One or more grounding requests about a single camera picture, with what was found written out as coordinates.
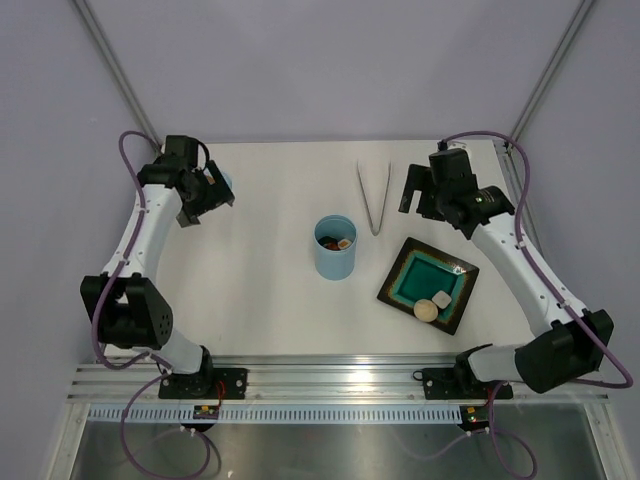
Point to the aluminium mounting rail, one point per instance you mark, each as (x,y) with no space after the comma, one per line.
(294,379)

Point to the left aluminium frame post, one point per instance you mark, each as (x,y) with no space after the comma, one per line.
(107,54)

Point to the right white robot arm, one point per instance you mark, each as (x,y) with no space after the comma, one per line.
(568,338)

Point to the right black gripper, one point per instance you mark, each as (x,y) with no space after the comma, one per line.
(419,177)

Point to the blue cylindrical lunch container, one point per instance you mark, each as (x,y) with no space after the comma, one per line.
(334,265)

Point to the black square teal plate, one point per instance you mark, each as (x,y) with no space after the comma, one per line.
(421,271)

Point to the steamed bun lower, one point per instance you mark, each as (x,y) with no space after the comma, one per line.
(425,310)

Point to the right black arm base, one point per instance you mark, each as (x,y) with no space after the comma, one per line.
(442,383)

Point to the white rice roll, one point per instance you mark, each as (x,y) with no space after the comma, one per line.
(441,299)

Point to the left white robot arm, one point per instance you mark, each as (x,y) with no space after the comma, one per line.
(130,318)

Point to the blue container lid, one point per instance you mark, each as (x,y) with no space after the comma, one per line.
(227,181)

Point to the aluminium frame post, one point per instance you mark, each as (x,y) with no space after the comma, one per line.
(553,65)
(107,54)

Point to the right aluminium frame post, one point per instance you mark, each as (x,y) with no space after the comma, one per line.
(553,65)

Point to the white slotted cable duct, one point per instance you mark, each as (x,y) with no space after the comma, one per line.
(281,414)

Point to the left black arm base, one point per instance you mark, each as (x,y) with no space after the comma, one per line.
(225,383)

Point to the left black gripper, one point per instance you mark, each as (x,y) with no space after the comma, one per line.
(218,195)

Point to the metal tongs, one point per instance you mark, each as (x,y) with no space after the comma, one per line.
(374,181)

